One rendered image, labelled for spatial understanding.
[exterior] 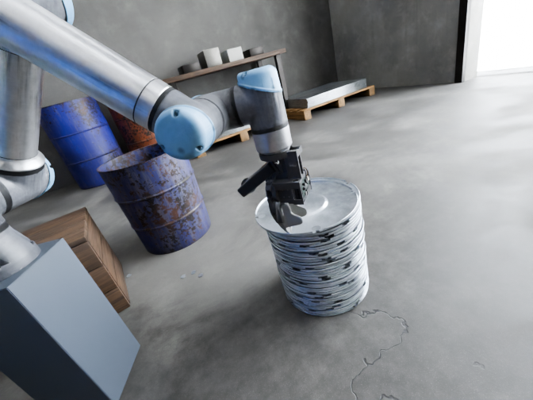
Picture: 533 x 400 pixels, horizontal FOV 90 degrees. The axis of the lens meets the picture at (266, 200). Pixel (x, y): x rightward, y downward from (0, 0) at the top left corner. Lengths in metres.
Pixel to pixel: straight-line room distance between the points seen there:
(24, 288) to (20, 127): 0.34
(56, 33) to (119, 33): 3.62
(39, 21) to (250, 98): 0.30
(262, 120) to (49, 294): 0.63
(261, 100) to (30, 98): 0.48
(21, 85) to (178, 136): 0.42
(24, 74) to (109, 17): 3.44
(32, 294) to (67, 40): 0.53
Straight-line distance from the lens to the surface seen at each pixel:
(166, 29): 4.18
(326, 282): 0.81
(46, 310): 0.82
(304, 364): 0.83
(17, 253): 0.81
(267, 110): 0.50
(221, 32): 4.36
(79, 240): 1.12
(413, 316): 0.91
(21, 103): 0.76
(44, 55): 0.50
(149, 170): 1.27
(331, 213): 0.70
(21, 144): 0.81
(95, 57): 0.46
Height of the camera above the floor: 0.71
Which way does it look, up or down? 26 degrees down
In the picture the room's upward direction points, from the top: 16 degrees counter-clockwise
